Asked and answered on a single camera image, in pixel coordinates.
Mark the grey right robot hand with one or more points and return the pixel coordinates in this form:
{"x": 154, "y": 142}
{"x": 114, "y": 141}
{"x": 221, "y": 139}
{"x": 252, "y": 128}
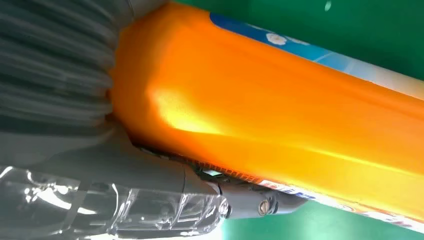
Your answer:
{"x": 99, "y": 185}

